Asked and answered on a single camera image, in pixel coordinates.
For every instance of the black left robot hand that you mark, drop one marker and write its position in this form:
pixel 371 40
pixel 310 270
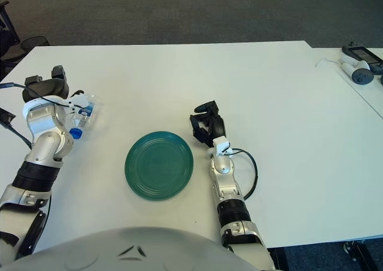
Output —
pixel 48 87

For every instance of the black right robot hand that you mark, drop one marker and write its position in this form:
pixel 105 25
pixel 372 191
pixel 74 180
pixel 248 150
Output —
pixel 215 127

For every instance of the clear bottle with blue cap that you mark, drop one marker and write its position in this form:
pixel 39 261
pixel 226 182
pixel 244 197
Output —
pixel 89 115

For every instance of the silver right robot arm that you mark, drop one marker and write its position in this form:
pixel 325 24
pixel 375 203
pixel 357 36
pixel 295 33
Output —
pixel 223 166

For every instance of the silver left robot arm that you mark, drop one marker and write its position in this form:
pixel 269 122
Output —
pixel 45 145

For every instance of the green round plate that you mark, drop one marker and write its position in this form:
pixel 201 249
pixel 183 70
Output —
pixel 158 166

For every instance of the black mesh wastebasket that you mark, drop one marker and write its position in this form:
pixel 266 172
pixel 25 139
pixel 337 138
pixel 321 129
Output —
pixel 34 43

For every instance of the black office chair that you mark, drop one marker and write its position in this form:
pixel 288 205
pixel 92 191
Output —
pixel 9 43

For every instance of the grey robot torso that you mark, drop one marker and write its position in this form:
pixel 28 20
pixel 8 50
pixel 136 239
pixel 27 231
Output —
pixel 134 253

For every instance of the white and grey controller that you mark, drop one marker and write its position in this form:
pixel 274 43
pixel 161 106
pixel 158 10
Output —
pixel 362 76

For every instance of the dark handheld screen device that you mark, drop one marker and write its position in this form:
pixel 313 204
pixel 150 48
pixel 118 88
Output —
pixel 363 55

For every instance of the black table leg with caster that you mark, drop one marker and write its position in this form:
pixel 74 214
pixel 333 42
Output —
pixel 363 253

